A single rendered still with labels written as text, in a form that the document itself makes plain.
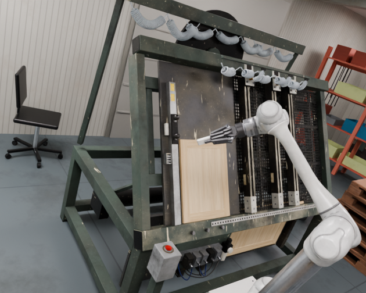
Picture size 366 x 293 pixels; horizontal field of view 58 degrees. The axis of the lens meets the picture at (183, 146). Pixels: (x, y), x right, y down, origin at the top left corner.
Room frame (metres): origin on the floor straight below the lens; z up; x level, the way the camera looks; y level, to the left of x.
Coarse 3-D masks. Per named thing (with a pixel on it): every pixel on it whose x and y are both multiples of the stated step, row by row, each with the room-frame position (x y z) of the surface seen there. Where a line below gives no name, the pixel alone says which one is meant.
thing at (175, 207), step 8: (168, 88) 2.18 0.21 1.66; (168, 96) 2.16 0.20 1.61; (168, 104) 2.14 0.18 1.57; (168, 112) 2.12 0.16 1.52; (176, 112) 2.14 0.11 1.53; (168, 120) 2.10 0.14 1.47; (168, 136) 2.06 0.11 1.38; (168, 144) 2.04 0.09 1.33; (176, 144) 2.04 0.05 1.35; (168, 152) 2.02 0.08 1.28; (176, 152) 2.02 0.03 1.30; (176, 160) 1.99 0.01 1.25; (176, 168) 1.97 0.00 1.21; (176, 176) 1.95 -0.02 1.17; (176, 184) 1.92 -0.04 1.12; (176, 192) 1.90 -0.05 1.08; (176, 200) 1.88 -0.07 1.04; (176, 208) 1.85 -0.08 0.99; (176, 216) 1.83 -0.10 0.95; (176, 224) 1.81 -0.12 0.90
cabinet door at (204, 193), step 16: (192, 144) 2.16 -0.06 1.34; (208, 144) 2.25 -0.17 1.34; (224, 144) 2.36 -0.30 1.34; (192, 160) 2.11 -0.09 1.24; (208, 160) 2.20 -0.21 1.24; (224, 160) 2.31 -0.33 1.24; (192, 176) 2.06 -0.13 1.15; (208, 176) 2.15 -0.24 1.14; (224, 176) 2.25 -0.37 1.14; (192, 192) 2.01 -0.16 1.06; (208, 192) 2.10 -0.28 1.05; (224, 192) 2.20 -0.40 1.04; (192, 208) 1.96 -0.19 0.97; (208, 208) 2.05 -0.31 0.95; (224, 208) 2.14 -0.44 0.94
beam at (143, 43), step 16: (144, 48) 2.07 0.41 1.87; (160, 48) 2.16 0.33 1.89; (176, 48) 2.25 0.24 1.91; (192, 48) 2.36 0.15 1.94; (192, 64) 2.38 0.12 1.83; (208, 64) 2.41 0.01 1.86; (224, 64) 2.53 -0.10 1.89; (240, 64) 2.65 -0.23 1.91; (304, 80) 3.22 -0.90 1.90; (320, 80) 3.42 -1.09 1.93
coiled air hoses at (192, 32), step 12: (132, 12) 2.48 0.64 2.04; (144, 24) 2.53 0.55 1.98; (156, 24) 2.60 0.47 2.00; (168, 24) 2.69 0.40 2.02; (192, 24) 2.84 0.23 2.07; (180, 36) 2.75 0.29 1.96; (192, 36) 2.84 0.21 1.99; (204, 36) 2.91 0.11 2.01; (216, 36) 3.05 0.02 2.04; (252, 48) 3.31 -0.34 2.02; (288, 60) 3.68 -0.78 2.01
